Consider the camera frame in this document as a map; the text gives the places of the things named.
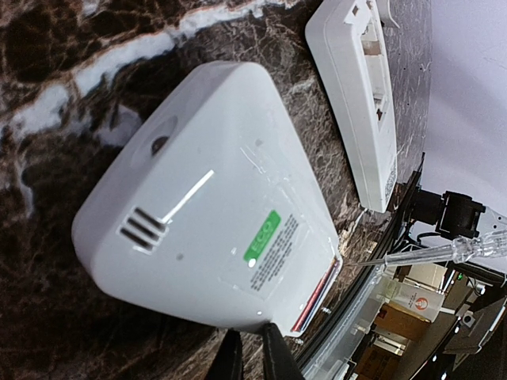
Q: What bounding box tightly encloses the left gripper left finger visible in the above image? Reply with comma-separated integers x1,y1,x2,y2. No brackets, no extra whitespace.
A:
208,330,242,380

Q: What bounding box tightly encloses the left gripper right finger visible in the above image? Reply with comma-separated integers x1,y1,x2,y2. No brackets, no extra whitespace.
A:
261,323,304,380

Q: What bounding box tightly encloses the small white remote control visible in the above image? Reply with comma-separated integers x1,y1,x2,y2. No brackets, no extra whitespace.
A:
71,61,341,337

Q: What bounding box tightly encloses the clear handle screwdriver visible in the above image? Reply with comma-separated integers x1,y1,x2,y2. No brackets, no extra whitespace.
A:
345,230,506,267

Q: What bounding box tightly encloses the long white remote control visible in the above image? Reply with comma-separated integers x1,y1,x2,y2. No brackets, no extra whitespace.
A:
305,0,397,213

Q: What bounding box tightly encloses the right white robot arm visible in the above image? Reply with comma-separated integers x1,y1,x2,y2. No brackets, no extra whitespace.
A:
410,189,506,244

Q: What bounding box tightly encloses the red battery in small remote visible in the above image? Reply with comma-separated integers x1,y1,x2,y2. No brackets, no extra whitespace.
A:
291,256,343,333

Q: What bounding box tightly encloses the clear plastic cup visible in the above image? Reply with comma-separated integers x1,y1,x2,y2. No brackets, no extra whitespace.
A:
379,278,444,323

